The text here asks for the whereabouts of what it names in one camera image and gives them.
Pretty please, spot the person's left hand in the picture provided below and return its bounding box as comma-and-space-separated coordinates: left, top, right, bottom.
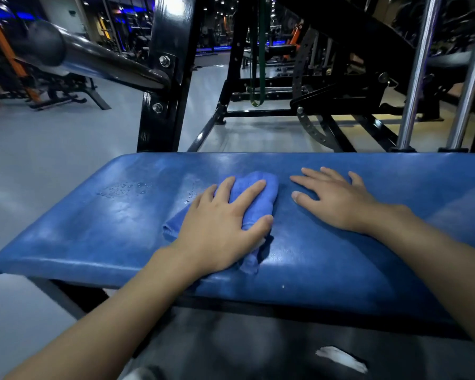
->
152, 176, 274, 278

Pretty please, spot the person's right hand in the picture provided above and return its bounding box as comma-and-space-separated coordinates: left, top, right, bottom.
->
289, 166, 385, 236

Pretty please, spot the blue microfibre cloth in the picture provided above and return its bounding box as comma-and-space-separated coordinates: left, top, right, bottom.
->
162, 171, 280, 275

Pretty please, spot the blue bench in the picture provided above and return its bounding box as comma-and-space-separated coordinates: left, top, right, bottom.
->
0, 152, 475, 341

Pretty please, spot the person's left forearm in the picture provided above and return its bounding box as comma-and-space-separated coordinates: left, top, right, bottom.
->
4, 249, 201, 380

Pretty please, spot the person's right forearm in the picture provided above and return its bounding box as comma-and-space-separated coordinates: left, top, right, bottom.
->
364, 205, 475, 360

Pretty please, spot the person's white shoe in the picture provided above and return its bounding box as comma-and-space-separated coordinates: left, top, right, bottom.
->
120, 366, 167, 380

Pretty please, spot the grey perforated adjustment plate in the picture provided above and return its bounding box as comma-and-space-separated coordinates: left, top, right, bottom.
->
292, 27, 343, 151

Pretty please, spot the chrome guide rod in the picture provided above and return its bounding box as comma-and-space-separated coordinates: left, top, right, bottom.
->
389, 0, 444, 153
438, 0, 475, 153

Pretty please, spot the white crumpled paper scrap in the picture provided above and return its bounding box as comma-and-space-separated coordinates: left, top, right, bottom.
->
315, 346, 369, 375

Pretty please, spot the green resistance band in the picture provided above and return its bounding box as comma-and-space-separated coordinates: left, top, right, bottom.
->
249, 0, 267, 107

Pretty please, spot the black gym machine frame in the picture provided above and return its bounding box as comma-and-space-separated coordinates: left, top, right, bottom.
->
136, 0, 205, 153
186, 0, 475, 153

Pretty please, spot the black curved handle bar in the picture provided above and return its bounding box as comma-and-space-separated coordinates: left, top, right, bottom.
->
14, 19, 171, 91

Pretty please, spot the orange perforated rack post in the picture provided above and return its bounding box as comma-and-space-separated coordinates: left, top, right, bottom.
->
0, 0, 42, 103

